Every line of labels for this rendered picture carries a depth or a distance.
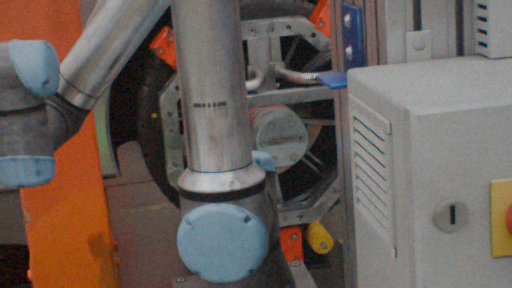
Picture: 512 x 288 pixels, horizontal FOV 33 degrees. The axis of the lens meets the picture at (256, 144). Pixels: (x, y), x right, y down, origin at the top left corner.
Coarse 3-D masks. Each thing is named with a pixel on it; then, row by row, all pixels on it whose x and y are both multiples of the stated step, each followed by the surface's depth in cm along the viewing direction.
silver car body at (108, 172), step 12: (84, 0) 217; (96, 0) 218; (84, 12) 218; (96, 12) 217; (84, 24) 219; (96, 108) 222; (96, 120) 223; (108, 156) 226; (108, 168) 227; (0, 180) 222; (0, 192) 223
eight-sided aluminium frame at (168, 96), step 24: (264, 24) 216; (288, 24) 218; (312, 24) 218; (168, 96) 215; (168, 120) 217; (168, 144) 218; (168, 168) 220; (336, 168) 233; (336, 192) 231; (288, 216) 229; (312, 216) 230
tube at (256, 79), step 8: (248, 40) 215; (256, 40) 215; (248, 48) 216; (256, 48) 216; (248, 56) 216; (256, 56) 217; (248, 64) 217; (256, 64) 217; (248, 72) 216; (256, 72) 210; (248, 80) 200; (256, 80) 201; (264, 80) 204; (248, 88) 200; (256, 88) 201
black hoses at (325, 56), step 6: (330, 48) 212; (318, 54) 212; (324, 54) 211; (330, 54) 209; (312, 60) 212; (318, 60) 211; (324, 60) 208; (330, 60) 208; (306, 66) 213; (312, 66) 211; (318, 66) 209; (324, 66) 209; (300, 72) 214; (306, 72) 212; (312, 72) 211; (276, 78) 222; (294, 84) 216; (300, 84) 212; (306, 84) 213
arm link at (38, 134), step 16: (0, 112) 112; (16, 112) 112; (32, 112) 113; (48, 112) 121; (0, 128) 113; (16, 128) 113; (32, 128) 113; (48, 128) 116; (64, 128) 123; (0, 144) 114; (16, 144) 113; (32, 144) 114; (48, 144) 116; (0, 160) 114; (16, 160) 114; (32, 160) 114; (48, 160) 116; (0, 176) 116; (16, 176) 114; (32, 176) 115; (48, 176) 116
